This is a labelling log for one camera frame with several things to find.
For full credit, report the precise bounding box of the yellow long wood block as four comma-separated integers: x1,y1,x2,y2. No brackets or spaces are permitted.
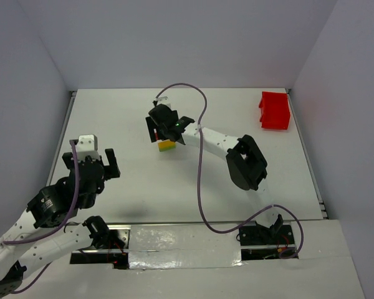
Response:
158,140,176,148

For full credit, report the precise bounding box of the red plastic bin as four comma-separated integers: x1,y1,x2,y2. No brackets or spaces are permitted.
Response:
259,92,290,130

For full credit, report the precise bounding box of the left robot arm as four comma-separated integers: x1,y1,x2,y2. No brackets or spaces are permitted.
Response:
0,146,123,298

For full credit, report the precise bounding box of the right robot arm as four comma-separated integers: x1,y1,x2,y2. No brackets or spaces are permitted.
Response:
146,100,283,244

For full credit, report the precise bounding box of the silver tape sheet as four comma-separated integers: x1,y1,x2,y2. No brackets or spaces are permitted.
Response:
128,224,242,270

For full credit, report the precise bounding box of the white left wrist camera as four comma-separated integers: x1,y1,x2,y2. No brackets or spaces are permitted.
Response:
72,134,100,160

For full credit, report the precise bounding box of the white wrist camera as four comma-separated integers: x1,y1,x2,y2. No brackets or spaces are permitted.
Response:
153,96,171,108
72,134,100,160

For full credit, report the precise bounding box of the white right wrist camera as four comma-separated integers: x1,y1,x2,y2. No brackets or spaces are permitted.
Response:
153,96,171,108

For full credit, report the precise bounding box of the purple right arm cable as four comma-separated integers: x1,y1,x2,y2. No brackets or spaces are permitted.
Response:
154,82,304,259

